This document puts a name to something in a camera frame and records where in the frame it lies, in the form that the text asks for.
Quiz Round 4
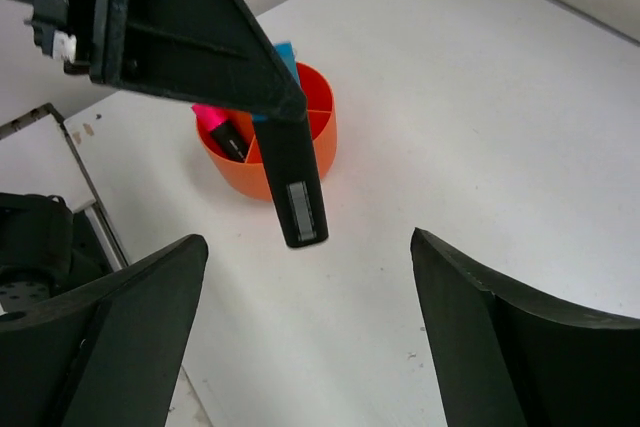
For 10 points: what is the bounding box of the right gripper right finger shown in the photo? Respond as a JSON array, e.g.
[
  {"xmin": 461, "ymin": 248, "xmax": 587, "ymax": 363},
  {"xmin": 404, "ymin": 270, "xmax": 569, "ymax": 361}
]
[{"xmin": 411, "ymin": 229, "xmax": 639, "ymax": 426}]

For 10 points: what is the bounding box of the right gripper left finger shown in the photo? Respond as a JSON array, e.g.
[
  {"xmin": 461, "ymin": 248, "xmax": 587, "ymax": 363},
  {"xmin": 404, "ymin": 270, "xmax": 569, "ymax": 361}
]
[{"xmin": 1, "ymin": 235, "xmax": 208, "ymax": 426}]

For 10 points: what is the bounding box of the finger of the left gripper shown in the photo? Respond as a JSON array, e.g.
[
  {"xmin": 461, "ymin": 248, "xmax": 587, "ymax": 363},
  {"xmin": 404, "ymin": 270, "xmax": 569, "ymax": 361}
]
[{"xmin": 117, "ymin": 0, "xmax": 306, "ymax": 120}]

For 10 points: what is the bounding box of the pink marker cap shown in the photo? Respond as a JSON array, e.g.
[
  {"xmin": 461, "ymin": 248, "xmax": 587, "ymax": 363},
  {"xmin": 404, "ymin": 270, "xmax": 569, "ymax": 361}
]
[{"xmin": 192, "ymin": 104, "xmax": 249, "ymax": 163}]

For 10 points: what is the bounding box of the black blue utility knife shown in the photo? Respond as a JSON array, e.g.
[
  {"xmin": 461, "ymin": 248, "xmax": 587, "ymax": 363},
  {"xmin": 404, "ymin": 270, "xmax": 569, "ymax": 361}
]
[{"xmin": 251, "ymin": 42, "xmax": 329, "ymax": 249}]

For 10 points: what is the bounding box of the orange round pen holder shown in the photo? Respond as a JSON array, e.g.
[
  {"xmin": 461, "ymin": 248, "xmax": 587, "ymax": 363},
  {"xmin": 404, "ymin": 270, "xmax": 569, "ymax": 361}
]
[{"xmin": 196, "ymin": 62, "xmax": 337, "ymax": 202}]

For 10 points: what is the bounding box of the aluminium rail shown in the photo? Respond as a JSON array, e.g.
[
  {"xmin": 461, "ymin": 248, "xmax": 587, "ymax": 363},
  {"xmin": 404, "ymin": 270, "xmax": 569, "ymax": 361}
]
[{"xmin": 43, "ymin": 103, "xmax": 130, "ymax": 271}]

